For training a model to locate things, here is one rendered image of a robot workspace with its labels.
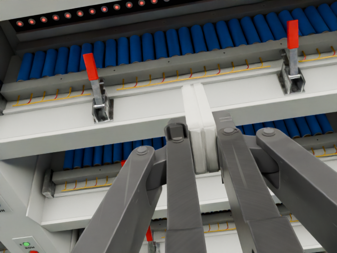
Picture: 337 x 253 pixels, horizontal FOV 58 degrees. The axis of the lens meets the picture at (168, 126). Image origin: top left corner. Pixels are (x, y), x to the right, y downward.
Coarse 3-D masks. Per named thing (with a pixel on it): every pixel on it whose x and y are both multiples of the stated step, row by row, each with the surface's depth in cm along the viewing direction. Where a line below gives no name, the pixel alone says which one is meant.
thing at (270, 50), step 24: (240, 48) 44; (264, 48) 44; (312, 48) 44; (336, 48) 44; (120, 72) 45; (144, 72) 45; (168, 72) 45; (192, 72) 45; (24, 96) 47; (72, 96) 45
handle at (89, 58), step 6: (84, 54) 40; (90, 54) 40; (84, 60) 40; (90, 60) 40; (90, 66) 40; (90, 72) 41; (96, 72) 41; (90, 78) 41; (96, 78) 41; (96, 84) 41; (96, 90) 42; (96, 96) 42; (96, 102) 42; (102, 102) 42
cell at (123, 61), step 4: (120, 40) 50; (124, 40) 50; (120, 44) 49; (124, 44) 49; (128, 44) 50; (120, 48) 49; (124, 48) 49; (128, 48) 50; (120, 52) 48; (124, 52) 48; (128, 52) 49; (120, 56) 48; (124, 56) 48; (128, 56) 48; (120, 60) 47; (124, 60) 47; (128, 60) 48; (120, 64) 47; (124, 64) 47
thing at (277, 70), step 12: (336, 60) 43; (252, 72) 44; (264, 72) 44; (276, 72) 44; (168, 84) 45; (180, 84) 44; (192, 84) 44; (120, 96) 45; (24, 108) 46; (36, 108) 46
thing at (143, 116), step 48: (240, 0) 50; (0, 48) 51; (0, 96) 46; (48, 96) 47; (144, 96) 45; (240, 96) 42; (288, 96) 41; (336, 96) 41; (0, 144) 44; (48, 144) 45; (96, 144) 46
